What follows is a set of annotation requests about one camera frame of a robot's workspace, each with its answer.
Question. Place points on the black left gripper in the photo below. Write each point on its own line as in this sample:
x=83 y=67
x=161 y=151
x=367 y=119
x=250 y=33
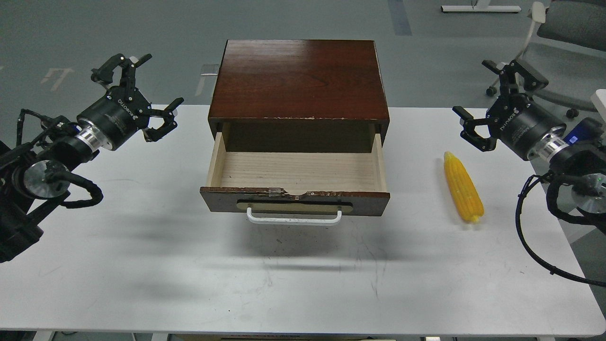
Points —
x=113 y=118

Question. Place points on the grey office chair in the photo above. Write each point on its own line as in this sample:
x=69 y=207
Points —
x=566 y=43

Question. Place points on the white table base bar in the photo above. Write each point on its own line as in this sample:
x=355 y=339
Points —
x=480 y=6

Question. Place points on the dark wooden cabinet box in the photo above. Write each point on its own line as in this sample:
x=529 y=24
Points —
x=299 y=96

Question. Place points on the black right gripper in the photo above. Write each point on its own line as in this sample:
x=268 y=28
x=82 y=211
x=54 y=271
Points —
x=515 y=119

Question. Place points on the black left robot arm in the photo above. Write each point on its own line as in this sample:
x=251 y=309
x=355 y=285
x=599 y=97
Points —
x=37 y=174

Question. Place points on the wooden drawer with white handle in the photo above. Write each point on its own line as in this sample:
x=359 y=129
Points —
x=311 y=180

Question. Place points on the yellow corn cob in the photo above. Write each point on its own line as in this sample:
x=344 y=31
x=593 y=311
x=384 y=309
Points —
x=465 y=196

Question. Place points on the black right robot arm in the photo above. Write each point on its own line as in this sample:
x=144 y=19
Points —
x=576 y=174

